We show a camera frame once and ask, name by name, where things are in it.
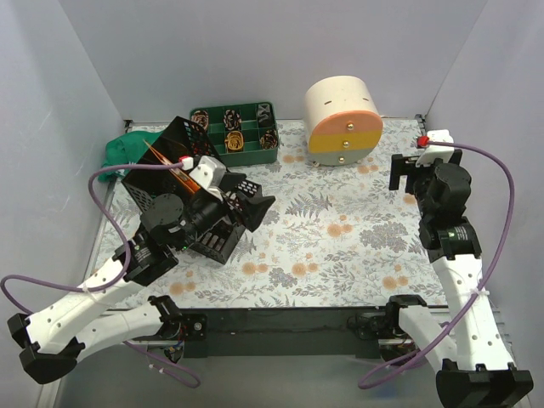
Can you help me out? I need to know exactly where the orange file folder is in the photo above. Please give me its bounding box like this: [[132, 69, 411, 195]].
[[144, 137, 200, 195]]

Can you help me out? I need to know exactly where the black mesh file organizer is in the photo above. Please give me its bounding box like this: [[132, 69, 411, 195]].
[[122, 116, 265, 264]]

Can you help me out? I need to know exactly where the round cream drawer cabinet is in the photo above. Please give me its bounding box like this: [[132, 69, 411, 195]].
[[304, 76, 383, 167]]

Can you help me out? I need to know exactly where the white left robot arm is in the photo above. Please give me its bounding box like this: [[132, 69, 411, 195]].
[[8, 173, 275, 384]]

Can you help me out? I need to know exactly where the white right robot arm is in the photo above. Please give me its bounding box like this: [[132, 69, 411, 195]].
[[384, 151, 534, 407]]

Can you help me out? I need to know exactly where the green compartment tray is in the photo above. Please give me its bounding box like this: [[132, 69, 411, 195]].
[[190, 101, 280, 167]]

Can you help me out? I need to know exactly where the floral table mat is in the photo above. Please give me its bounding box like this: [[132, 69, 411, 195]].
[[83, 119, 451, 309]]

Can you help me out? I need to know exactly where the green cloth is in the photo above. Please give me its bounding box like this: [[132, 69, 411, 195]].
[[102, 131, 162, 167]]

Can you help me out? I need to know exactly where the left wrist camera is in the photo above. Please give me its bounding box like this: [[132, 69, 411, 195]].
[[178, 156, 227, 201]]

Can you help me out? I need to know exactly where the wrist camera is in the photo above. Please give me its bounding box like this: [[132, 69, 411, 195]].
[[178, 156, 227, 201], [416, 129, 455, 167]]

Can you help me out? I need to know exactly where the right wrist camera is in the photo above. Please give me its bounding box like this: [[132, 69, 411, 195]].
[[416, 129, 455, 167]]

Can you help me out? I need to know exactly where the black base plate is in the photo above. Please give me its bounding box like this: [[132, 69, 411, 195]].
[[146, 305, 430, 360]]

